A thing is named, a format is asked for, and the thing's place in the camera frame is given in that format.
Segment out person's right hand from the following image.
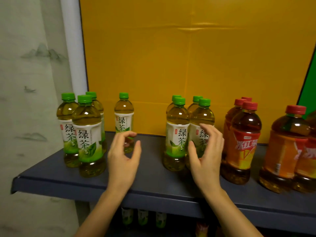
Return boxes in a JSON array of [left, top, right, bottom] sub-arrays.
[[187, 123, 224, 195]]

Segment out person's left hand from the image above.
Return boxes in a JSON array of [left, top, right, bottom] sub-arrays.
[[107, 130, 143, 193]]

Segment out red-capped amber tea bottle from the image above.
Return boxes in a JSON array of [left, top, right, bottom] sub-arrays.
[[220, 101, 262, 185], [259, 105, 311, 194], [293, 111, 316, 193], [222, 98, 247, 156]]

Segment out green-capped pale tea bottle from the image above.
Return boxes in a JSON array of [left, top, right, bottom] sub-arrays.
[[56, 93, 80, 168], [185, 98, 215, 170], [114, 92, 135, 154], [72, 95, 107, 178], [163, 97, 191, 172], [86, 92, 108, 154]]

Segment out person's right forearm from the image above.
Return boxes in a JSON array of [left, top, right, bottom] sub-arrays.
[[203, 189, 263, 237]]

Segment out person's left forearm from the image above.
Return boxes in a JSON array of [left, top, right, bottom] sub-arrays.
[[74, 187, 129, 237]]

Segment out dark grey shelf board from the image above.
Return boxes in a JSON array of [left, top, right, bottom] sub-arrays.
[[10, 131, 316, 235]]

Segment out orange backing board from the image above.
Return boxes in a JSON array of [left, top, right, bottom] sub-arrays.
[[79, 0, 316, 145]]

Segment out white shelf side post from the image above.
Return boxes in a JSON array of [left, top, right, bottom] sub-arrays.
[[59, 0, 89, 96]]

